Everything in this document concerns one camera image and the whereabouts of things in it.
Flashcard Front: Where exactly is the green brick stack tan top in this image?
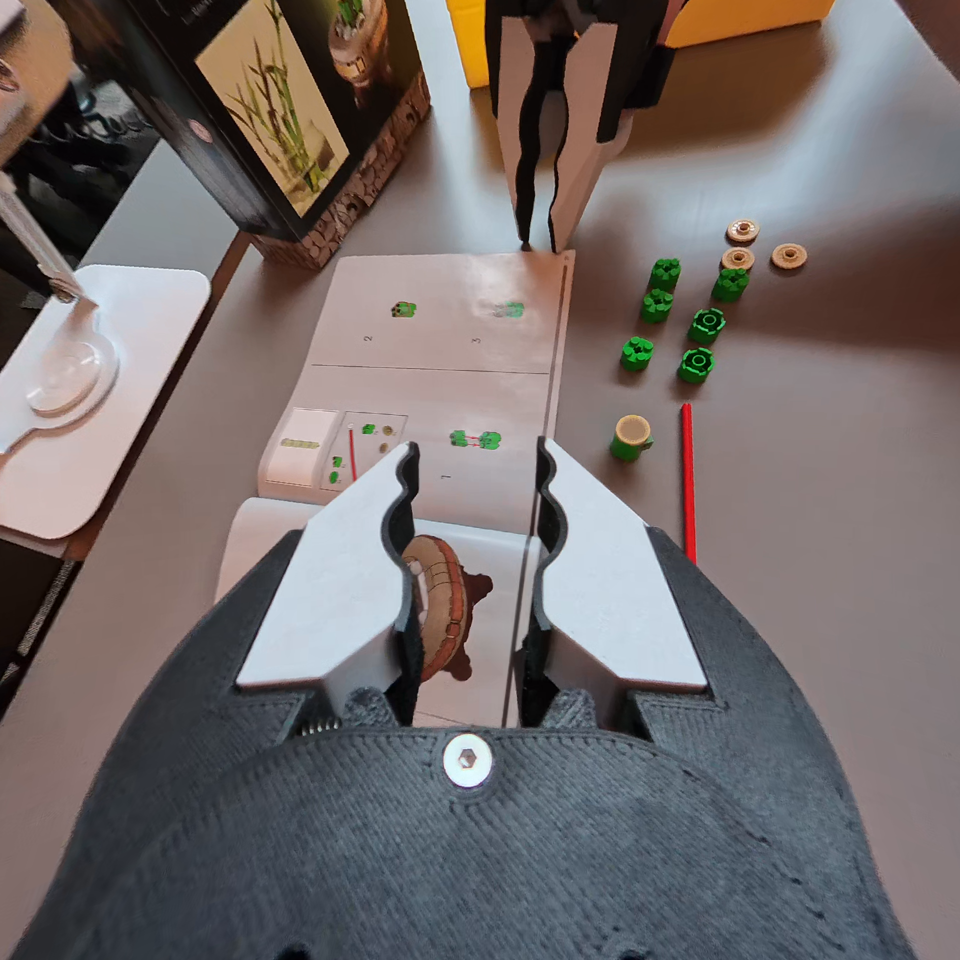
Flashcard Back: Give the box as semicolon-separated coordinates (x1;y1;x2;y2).
609;414;655;462

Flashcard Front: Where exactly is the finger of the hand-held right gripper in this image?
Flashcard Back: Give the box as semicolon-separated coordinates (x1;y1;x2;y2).
496;15;565;251
549;22;633;255

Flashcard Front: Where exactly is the black bamboo picture box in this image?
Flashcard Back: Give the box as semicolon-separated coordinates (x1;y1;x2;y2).
123;0;435;271

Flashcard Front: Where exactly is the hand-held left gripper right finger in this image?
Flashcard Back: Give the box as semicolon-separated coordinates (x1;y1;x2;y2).
517;435;711;727

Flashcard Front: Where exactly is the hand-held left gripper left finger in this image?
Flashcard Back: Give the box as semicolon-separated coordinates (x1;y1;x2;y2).
236;441;425;727

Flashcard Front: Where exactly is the red thin rod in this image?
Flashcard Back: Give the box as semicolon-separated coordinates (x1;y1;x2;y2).
680;402;699;565

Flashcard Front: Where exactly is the white stand base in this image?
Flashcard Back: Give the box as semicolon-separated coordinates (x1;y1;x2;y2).
0;264;213;541

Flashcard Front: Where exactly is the yellow plastic bin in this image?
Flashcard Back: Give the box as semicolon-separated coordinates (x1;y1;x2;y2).
446;0;837;91

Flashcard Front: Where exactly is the building instruction booklet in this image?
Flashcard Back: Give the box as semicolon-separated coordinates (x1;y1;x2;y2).
217;251;579;729

